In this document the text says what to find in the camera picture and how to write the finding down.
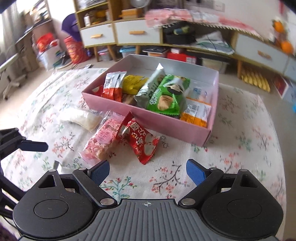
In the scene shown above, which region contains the orange white small packet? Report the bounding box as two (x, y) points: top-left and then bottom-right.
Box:
(180, 99), (212, 128)

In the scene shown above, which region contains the clear bin under cabinet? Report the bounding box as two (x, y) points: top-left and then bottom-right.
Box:
(201, 56), (230, 74)

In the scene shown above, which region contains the black open case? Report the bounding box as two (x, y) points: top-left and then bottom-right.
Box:
(163, 22), (196, 45)

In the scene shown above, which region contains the pink cardboard box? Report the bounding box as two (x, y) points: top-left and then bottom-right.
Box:
(82, 55), (219, 146)

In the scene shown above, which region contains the green chips packet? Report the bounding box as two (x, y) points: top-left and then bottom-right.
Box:
(147, 75), (191, 116)

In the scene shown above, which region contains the orange fruit lower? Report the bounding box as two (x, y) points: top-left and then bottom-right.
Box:
(280, 41), (294, 55)

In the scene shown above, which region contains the yellow egg tray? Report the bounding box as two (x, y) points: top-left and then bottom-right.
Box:
(240, 67), (270, 93)

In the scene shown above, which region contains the blue white bread packet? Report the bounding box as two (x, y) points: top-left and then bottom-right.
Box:
(187, 87), (213, 104)

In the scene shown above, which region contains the red lantern bag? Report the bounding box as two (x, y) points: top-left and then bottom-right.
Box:
(64, 36), (89, 64)

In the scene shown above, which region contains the orange fruit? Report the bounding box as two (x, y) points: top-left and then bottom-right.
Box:
(280, 41), (294, 55)
(273, 20), (285, 34)

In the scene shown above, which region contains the clear storage bin blue lid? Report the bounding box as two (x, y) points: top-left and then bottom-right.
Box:
(119, 46), (136, 58)

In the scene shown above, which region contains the white red small packet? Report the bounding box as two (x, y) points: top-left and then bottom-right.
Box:
(101, 71), (126, 102)

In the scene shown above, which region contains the orange fruit upper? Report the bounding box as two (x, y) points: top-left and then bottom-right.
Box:
(273, 20), (285, 34)

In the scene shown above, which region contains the pink table runner cloth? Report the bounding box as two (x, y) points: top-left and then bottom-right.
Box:
(144, 9), (263, 40)

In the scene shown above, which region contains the wooden tv cabinet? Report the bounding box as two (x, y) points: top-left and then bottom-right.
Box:
(74, 1), (295, 81)

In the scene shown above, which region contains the yellow snack packet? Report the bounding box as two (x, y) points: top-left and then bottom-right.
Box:
(122, 75), (148, 95)

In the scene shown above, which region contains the clear white bread packet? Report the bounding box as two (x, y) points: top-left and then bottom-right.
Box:
(58, 108), (105, 132)

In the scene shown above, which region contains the pink rice cracker packet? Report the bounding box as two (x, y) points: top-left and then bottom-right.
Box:
(79, 111), (125, 166)

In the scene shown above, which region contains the white wall socket strip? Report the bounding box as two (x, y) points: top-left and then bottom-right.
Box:
(183, 0), (225, 12)

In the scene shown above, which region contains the floral table cloth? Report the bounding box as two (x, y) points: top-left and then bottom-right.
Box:
(0, 67), (287, 232)

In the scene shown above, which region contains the white desk fan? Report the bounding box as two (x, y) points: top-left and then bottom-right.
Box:
(130, 0), (151, 8)

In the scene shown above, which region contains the silver cracker packet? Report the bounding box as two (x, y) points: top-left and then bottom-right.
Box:
(134, 63), (166, 109)

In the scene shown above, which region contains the purple hat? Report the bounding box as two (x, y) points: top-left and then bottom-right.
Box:
(61, 14), (82, 42)

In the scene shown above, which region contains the white patterned storage box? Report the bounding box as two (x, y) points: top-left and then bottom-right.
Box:
(273, 75), (295, 104)

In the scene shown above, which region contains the red shoe box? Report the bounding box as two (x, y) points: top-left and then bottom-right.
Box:
(166, 52), (197, 64)

